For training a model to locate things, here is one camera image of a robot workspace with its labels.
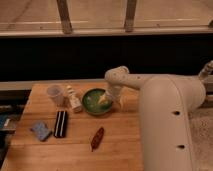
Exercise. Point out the blue sponge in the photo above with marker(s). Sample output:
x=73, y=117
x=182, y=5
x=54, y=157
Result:
x=42, y=132

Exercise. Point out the green ceramic bowl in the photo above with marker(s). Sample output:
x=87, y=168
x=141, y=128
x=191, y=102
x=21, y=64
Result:
x=91, y=104

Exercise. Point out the white plastic bottle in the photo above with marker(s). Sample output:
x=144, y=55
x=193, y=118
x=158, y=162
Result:
x=74, y=100

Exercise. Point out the clear plastic cup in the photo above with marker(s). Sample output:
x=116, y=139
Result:
x=55, y=93

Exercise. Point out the blue object at left edge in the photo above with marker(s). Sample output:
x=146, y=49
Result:
x=4, y=122

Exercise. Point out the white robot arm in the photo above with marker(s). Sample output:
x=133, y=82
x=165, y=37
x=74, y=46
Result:
x=165, y=101

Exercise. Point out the red chili pepper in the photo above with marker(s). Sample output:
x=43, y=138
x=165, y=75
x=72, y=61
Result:
x=97, y=139

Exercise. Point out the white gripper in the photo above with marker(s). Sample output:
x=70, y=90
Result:
x=113, y=93

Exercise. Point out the black striped case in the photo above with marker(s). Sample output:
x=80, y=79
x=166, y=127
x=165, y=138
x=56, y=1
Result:
x=60, y=124

